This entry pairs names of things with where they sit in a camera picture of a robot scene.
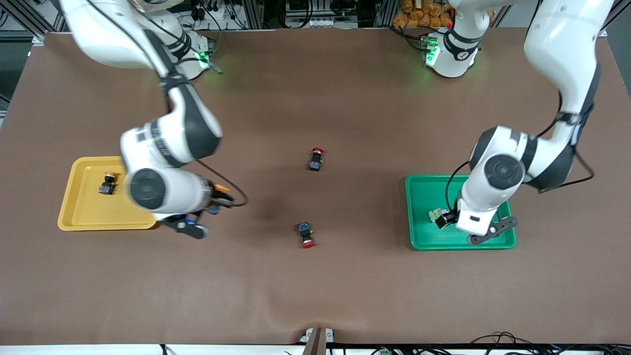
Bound black cable bundle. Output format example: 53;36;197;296
367;331;631;355

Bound orange lumpy objects pile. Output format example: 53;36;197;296
393;0;453;29

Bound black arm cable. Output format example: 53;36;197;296
445;89;596;213
193;158;248;208

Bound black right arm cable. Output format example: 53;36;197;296
193;158;248;208

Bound white power strip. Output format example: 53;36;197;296
285;16;342;29

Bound metal table clamp bracket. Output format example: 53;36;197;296
300;326;337;355

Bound yellow push button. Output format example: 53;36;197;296
98;171;118;196
206;183;230;215

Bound strip with black plugs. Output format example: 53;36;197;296
190;0;237;20

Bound green plastic tray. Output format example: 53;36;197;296
405;174;517;251

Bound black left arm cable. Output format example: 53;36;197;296
445;89;596;213

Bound yellow plastic tray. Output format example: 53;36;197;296
57;157;159;231

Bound brown table mat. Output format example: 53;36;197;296
0;27;631;346

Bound aluminium frame profile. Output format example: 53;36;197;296
599;0;631;38
0;0;65;42

